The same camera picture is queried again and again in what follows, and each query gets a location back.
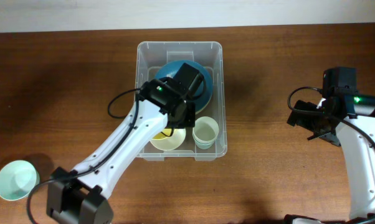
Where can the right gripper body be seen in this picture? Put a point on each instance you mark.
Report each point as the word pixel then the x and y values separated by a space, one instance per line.
pixel 320 127

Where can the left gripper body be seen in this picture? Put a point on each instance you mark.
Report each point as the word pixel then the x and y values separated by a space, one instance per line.
pixel 188 119

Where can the white bowl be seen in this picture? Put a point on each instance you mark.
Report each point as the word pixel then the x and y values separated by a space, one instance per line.
pixel 171 143

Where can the yellow bowl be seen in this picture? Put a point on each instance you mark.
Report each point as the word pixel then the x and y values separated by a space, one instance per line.
pixel 166 133

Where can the cream cup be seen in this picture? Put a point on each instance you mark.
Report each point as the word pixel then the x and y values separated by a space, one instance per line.
pixel 206 130

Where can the grey cup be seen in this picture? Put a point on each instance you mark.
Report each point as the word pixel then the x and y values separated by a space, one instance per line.
pixel 203 143

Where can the dark blue plate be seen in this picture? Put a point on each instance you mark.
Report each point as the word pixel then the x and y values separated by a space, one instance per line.
pixel 170 69

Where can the mint green cup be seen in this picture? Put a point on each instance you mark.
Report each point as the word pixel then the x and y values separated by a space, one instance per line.
pixel 203 146

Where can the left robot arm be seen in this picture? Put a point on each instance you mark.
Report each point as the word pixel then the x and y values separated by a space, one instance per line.
pixel 81 195

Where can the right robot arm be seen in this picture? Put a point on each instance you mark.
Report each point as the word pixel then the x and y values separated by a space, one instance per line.
pixel 345 118

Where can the clear plastic storage bin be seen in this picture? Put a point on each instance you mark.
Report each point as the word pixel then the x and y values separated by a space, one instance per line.
pixel 151 56

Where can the mint green bowl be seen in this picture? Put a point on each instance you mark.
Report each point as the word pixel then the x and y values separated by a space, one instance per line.
pixel 17 179

